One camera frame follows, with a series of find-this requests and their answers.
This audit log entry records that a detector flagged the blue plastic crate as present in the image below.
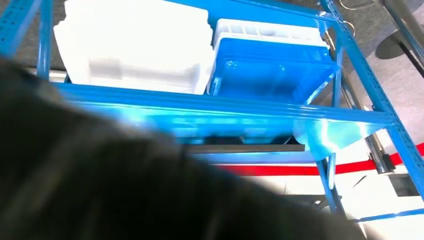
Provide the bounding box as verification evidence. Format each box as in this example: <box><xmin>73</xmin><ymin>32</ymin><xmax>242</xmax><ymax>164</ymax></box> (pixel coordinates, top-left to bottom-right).
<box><xmin>208</xmin><ymin>37</ymin><xmax>341</xmax><ymax>106</ymax></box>

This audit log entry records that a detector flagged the blue metal shelf rack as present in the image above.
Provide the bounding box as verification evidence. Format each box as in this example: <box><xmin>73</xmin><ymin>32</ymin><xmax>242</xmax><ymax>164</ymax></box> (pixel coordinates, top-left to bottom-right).
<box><xmin>0</xmin><ymin>0</ymin><xmax>424</xmax><ymax>223</ymax></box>

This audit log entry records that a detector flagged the white plastic crate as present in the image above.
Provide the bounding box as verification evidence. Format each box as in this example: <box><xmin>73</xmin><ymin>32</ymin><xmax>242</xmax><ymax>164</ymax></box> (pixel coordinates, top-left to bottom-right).
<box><xmin>52</xmin><ymin>18</ymin><xmax>216</xmax><ymax>62</ymax></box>
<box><xmin>213</xmin><ymin>18</ymin><xmax>329</xmax><ymax>50</ymax></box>
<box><xmin>62</xmin><ymin>54</ymin><xmax>216</xmax><ymax>96</ymax></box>

